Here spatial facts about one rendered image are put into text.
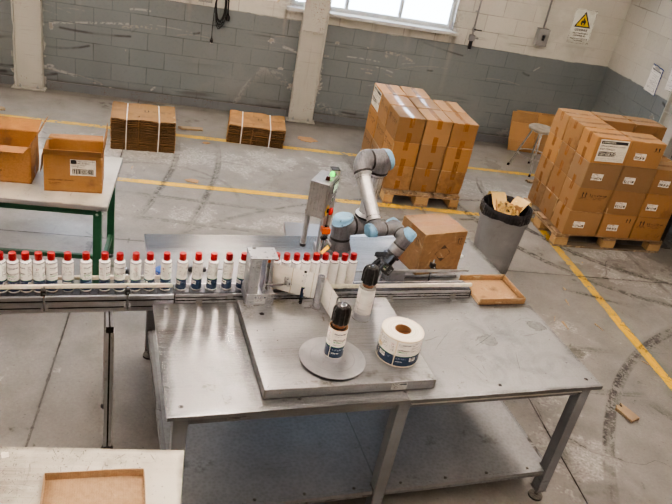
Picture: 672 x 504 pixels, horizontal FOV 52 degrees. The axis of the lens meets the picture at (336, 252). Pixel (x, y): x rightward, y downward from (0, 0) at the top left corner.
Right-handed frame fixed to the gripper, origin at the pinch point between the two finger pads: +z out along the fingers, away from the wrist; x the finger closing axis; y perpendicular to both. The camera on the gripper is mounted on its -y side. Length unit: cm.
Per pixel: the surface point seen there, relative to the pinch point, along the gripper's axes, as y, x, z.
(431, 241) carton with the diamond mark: -16.6, 29.1, -32.4
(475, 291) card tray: 0, 65, -25
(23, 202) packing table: -114, -148, 104
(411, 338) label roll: 66, -8, -6
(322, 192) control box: -1, -54, -26
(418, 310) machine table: 16.5, 27.1, -3.5
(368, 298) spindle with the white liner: 32.0, -15.7, -1.1
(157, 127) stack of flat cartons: -391, -35, 98
